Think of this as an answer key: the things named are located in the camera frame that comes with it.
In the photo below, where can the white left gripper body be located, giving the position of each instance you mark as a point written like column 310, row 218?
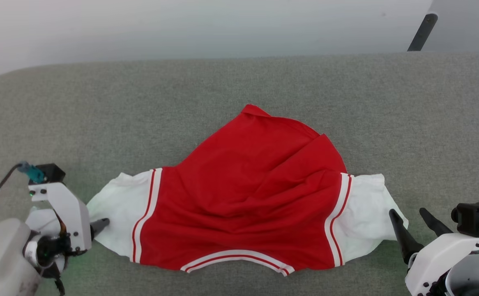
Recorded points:
column 73, row 222

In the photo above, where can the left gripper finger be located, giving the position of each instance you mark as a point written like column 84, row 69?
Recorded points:
column 100, row 225

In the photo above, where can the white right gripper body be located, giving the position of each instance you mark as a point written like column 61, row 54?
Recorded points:
column 441, row 255

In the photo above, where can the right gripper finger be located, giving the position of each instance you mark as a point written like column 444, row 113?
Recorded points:
column 436, row 226
column 406, row 238

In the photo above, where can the red and white basketball jersey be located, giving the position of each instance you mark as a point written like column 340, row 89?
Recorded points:
column 243, row 197

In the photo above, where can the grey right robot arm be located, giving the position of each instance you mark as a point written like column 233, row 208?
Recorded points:
column 469, row 277

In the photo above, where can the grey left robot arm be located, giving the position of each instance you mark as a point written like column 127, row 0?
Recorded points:
column 1, row 259

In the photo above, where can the slanted metal stand leg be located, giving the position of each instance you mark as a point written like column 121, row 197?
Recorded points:
column 422, row 33

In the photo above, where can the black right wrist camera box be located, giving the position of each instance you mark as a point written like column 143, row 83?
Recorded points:
column 471, row 218

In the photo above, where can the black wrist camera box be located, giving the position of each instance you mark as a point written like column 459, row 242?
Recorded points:
column 471, row 218
column 52, row 173

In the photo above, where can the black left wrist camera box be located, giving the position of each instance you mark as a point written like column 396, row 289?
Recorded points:
column 52, row 173

